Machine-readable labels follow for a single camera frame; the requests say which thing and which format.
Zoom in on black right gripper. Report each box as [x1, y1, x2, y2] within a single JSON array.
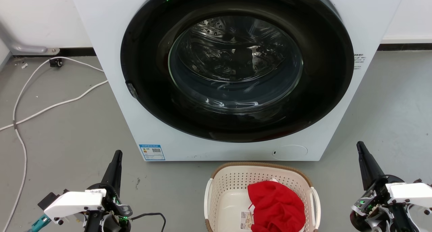
[[350, 141, 416, 232]]

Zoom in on red garment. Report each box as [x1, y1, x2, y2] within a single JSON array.
[[247, 180, 306, 232]]

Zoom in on white power cable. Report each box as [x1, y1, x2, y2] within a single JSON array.
[[0, 79, 109, 132], [1, 56, 105, 232]]

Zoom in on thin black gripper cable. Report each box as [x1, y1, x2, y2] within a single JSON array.
[[130, 212, 167, 232]]

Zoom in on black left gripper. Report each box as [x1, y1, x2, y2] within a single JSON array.
[[84, 150, 133, 232]]

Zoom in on white front-load washing machine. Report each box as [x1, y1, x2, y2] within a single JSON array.
[[69, 0, 407, 162]]

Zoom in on round black washing machine door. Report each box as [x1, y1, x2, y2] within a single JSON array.
[[120, 0, 355, 143]]

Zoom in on printed paper tag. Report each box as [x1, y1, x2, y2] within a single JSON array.
[[240, 210, 254, 231]]

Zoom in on round white filter cover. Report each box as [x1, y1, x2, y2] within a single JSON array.
[[272, 145, 308, 161]]

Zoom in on blue energy label sticker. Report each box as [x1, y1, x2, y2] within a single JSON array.
[[139, 144, 166, 161]]

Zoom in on small printed warning label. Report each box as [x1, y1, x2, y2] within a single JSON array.
[[353, 52, 365, 70]]

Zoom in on cream plastic laundry basket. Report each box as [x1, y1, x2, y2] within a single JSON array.
[[204, 162, 321, 232]]

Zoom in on grey wall pipe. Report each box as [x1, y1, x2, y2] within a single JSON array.
[[0, 20, 61, 56]]

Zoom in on steel washing machine drum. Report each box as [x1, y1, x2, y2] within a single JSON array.
[[175, 16, 303, 108]]

